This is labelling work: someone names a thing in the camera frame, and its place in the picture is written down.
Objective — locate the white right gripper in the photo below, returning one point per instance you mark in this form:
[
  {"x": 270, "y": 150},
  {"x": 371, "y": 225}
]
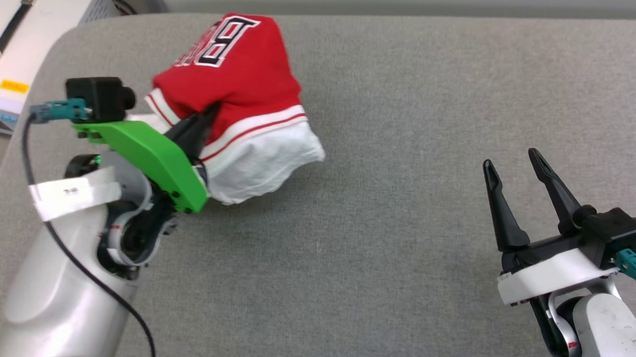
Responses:
[{"x": 550, "y": 277}]

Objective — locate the yellow case sticker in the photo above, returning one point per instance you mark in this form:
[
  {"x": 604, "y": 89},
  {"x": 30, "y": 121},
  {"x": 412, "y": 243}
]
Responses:
[{"x": 15, "y": 86}]

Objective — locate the white equipment case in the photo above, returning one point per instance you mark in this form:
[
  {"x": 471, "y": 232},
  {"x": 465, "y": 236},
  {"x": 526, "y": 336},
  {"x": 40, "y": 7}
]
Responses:
[{"x": 39, "y": 41}]

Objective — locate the teal left camera connector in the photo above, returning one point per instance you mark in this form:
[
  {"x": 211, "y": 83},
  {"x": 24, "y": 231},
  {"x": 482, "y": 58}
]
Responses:
[{"x": 62, "y": 110}]

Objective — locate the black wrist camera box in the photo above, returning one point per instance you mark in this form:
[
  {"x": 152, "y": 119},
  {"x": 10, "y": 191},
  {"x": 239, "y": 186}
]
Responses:
[
  {"x": 98, "y": 98},
  {"x": 614, "y": 232}
]

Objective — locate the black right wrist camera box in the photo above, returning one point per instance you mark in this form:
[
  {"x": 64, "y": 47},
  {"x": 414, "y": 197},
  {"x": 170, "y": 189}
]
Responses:
[{"x": 614, "y": 232}]

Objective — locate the red and white jersey garment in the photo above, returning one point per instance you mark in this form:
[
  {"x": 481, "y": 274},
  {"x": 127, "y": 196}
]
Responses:
[{"x": 245, "y": 78}]

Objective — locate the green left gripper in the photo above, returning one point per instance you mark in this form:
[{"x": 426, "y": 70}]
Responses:
[{"x": 151, "y": 155}]

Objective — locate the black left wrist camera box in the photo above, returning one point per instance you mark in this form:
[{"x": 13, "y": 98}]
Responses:
[{"x": 98, "y": 98}]

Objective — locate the grey fabric sofa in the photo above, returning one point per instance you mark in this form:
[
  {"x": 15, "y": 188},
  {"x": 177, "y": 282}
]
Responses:
[{"x": 393, "y": 141}]

